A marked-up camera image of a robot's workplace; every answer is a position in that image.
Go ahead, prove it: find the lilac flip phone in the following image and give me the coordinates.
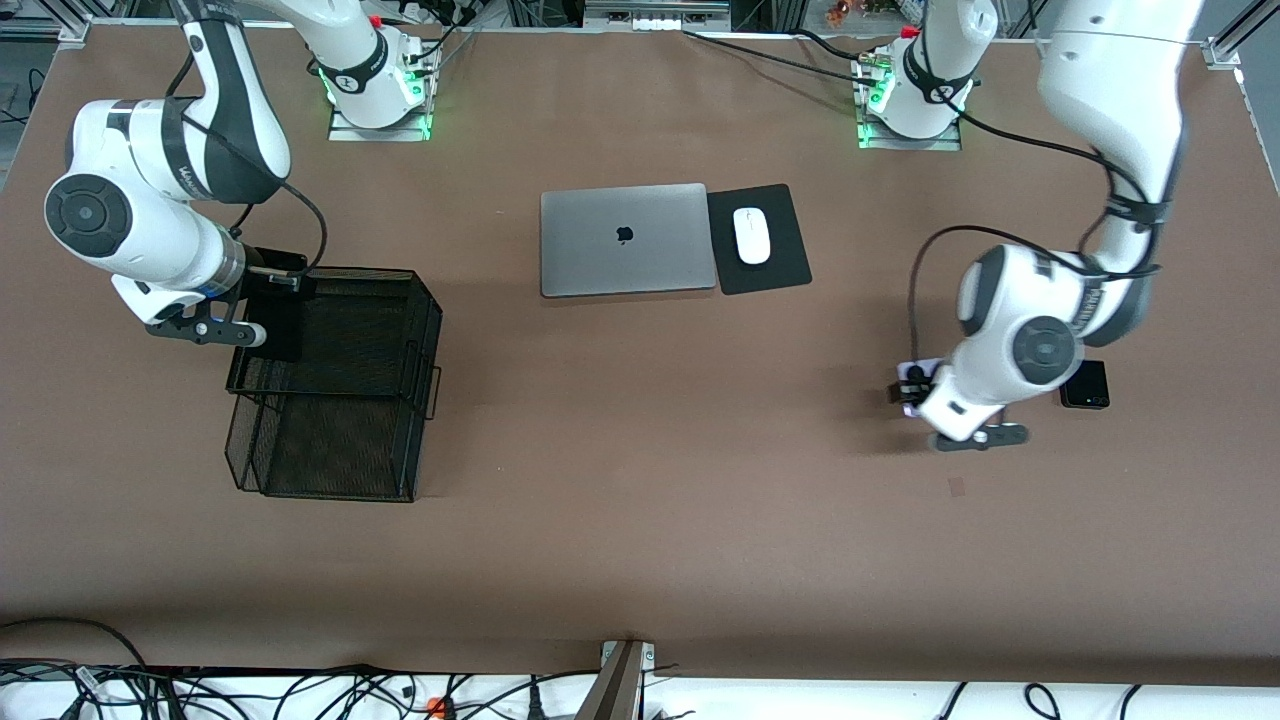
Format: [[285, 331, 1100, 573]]
[[898, 358, 946, 418]]

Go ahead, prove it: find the black bar smartphone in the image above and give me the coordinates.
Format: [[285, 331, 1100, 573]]
[[243, 288, 306, 363]]

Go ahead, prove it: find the black flip phone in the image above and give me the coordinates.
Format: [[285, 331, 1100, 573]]
[[1062, 362, 1111, 411]]

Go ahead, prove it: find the black mouse pad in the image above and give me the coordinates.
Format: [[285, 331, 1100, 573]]
[[706, 183, 813, 296]]

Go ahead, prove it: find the black mesh two-tier tray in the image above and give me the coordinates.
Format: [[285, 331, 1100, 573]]
[[225, 265, 444, 503]]

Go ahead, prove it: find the white computer mouse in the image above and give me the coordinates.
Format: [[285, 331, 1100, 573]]
[[733, 207, 772, 266]]

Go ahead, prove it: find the silver closed laptop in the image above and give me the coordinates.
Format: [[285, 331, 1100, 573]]
[[540, 183, 719, 299]]

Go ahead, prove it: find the grey socket box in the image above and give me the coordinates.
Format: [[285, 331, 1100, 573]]
[[583, 0, 731, 31]]

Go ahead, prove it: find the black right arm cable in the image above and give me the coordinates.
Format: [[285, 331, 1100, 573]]
[[170, 20, 329, 281]]

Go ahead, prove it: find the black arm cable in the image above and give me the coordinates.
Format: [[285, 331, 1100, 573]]
[[908, 100, 1166, 371], [170, 20, 329, 281]]

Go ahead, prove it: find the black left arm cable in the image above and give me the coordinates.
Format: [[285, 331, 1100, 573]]
[[908, 100, 1166, 371]]

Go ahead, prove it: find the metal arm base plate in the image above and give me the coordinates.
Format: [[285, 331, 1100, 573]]
[[858, 115, 963, 153], [328, 100, 433, 143]]

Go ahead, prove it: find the black base connector cable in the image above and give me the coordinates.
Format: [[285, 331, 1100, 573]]
[[405, 0, 483, 71]]

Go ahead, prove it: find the aluminium frame post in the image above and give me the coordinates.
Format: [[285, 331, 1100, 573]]
[[1203, 0, 1280, 71], [0, 15, 93, 46]]

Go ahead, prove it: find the short black table cable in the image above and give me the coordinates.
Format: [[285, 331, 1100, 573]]
[[795, 28, 863, 63]]

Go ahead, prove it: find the long black table cable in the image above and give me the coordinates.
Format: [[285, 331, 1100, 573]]
[[683, 30, 881, 89]]

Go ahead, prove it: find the thick black looped cable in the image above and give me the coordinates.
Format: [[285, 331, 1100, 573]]
[[0, 617, 151, 673]]

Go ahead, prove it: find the grey metal camera mount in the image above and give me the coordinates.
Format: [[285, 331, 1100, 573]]
[[575, 640, 656, 720]]

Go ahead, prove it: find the tangled black floor cable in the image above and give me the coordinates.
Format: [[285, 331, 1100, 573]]
[[150, 665, 601, 720]]

